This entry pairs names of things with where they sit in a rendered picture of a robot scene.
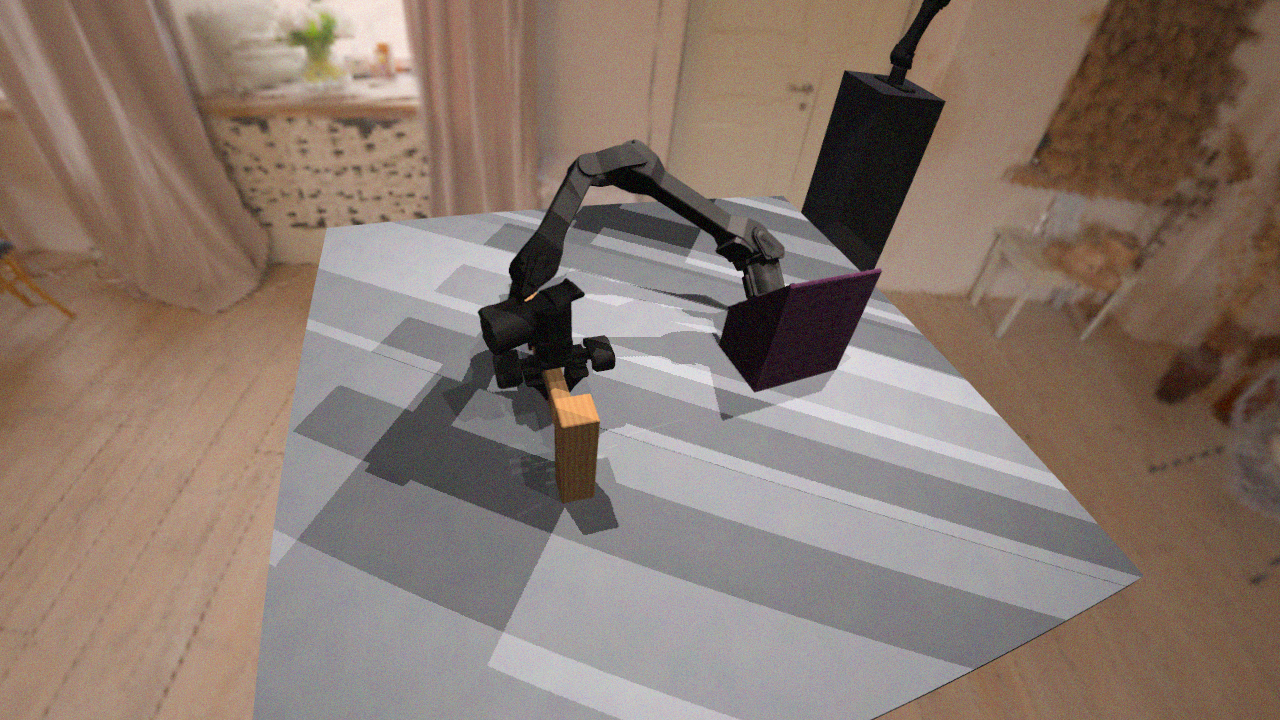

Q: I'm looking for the wooden post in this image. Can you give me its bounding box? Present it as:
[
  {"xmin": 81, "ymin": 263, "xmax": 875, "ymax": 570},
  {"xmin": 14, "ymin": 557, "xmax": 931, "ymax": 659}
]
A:
[{"xmin": 554, "ymin": 395, "xmax": 600, "ymax": 503}]

